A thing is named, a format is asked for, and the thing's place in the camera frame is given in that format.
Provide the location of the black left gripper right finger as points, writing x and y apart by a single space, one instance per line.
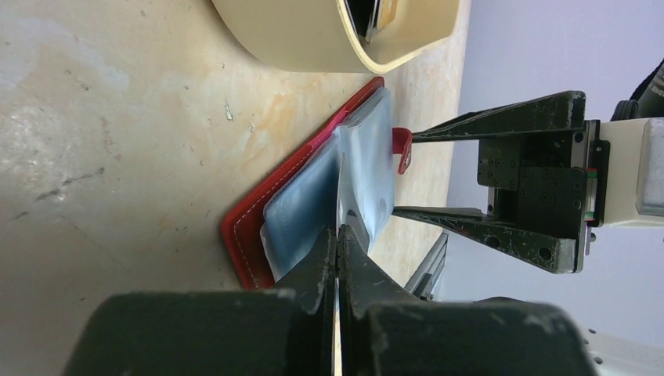
385 330

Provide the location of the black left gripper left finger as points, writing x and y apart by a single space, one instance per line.
287 329

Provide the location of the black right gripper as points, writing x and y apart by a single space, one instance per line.
544 169

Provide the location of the red card holder wallet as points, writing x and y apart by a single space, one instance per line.
273 227

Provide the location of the beige oval tray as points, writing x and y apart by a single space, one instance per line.
319 36

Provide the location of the gold VIP card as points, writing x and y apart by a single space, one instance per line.
385 13

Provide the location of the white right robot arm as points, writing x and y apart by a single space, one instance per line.
634 195

